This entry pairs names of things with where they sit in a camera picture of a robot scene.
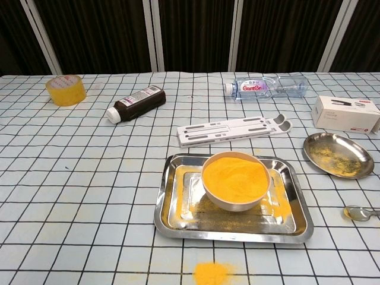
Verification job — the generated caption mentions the metal spoon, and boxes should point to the metal spoon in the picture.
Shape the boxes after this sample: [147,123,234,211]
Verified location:
[343,205,380,222]

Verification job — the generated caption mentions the beige bowl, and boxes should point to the beige bowl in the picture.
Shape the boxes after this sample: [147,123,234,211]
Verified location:
[201,151,272,212]

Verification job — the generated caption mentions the orange powder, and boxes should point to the orange powder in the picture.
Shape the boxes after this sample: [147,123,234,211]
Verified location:
[192,261,235,285]

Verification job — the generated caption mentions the white folding laptop stand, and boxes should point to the white folding laptop stand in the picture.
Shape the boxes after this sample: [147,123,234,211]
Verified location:
[176,115,293,148]

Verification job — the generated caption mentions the brown bottle white cap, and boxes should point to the brown bottle white cap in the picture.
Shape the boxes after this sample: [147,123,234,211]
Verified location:
[106,85,167,123]

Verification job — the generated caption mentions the small rectangular steel tray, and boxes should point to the small rectangular steel tray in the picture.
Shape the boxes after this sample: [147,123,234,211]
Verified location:
[167,164,297,233]

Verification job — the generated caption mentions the clear plastic water bottle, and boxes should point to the clear plastic water bottle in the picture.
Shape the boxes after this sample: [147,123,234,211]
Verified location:
[223,75,308,102]

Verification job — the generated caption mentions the large rectangular steel tray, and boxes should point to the large rectangular steel tray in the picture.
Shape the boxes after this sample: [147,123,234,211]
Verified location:
[153,153,315,244]

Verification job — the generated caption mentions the checkered tablecloth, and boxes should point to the checkered tablecloth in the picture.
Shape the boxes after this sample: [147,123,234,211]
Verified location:
[0,71,380,285]

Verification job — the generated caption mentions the black folding screen white frames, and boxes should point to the black folding screen white frames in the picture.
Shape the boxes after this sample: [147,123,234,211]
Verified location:
[0,0,380,77]

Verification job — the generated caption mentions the yellow tape roll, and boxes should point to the yellow tape roll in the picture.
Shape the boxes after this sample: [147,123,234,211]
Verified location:
[45,74,87,107]

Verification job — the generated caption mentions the round steel plate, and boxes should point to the round steel plate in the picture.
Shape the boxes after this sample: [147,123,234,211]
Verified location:
[302,132,375,179]

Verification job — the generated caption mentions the white stapler box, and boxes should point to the white stapler box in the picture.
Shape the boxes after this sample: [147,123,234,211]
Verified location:
[310,94,380,135]

